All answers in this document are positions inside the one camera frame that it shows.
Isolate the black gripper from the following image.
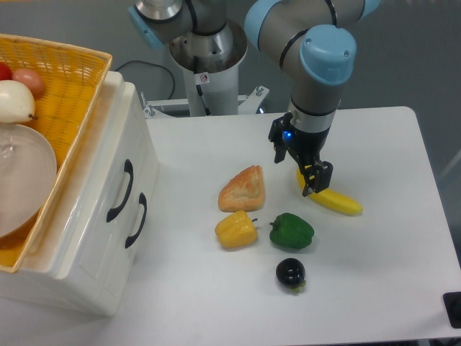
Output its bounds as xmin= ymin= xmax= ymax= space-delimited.
xmin=268 ymin=112 xmax=334 ymax=197

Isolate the white drawer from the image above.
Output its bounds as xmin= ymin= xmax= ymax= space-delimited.
xmin=73 ymin=158 xmax=161 ymax=314
xmin=55 ymin=82 xmax=158 ymax=283

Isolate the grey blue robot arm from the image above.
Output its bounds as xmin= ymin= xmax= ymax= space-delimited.
xmin=128 ymin=1 xmax=379 ymax=195

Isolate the white drawer cabinet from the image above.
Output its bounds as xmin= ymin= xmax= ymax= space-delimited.
xmin=1 ymin=72 xmax=160 ymax=315

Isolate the toy bread pastry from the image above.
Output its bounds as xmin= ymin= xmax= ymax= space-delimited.
xmin=218 ymin=165 xmax=265 ymax=213

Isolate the yellow plastic banana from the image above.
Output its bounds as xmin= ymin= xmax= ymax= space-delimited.
xmin=307 ymin=188 xmax=363 ymax=216

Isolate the green bell pepper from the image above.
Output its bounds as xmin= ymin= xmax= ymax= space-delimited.
xmin=269 ymin=213 xmax=315 ymax=249

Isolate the yellow bell pepper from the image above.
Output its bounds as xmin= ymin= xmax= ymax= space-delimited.
xmin=215 ymin=210 xmax=258 ymax=249

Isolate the dark purple mangosteen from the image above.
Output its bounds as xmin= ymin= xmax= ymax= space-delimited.
xmin=275 ymin=258 xmax=306 ymax=294

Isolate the black corner object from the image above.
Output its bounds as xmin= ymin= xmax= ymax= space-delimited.
xmin=442 ymin=291 xmax=461 ymax=329

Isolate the yellow woven basket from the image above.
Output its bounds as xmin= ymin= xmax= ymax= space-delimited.
xmin=1 ymin=34 xmax=112 ymax=273

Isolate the pink peach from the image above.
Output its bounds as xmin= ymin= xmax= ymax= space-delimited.
xmin=12 ymin=68 xmax=46 ymax=99

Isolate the white pear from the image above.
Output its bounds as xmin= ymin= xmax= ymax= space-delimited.
xmin=0 ymin=80 xmax=37 ymax=123

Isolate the red tomato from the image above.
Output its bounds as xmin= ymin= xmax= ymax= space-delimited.
xmin=0 ymin=62 xmax=13 ymax=81

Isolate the black cable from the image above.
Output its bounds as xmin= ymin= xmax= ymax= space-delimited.
xmin=114 ymin=60 xmax=176 ymax=100

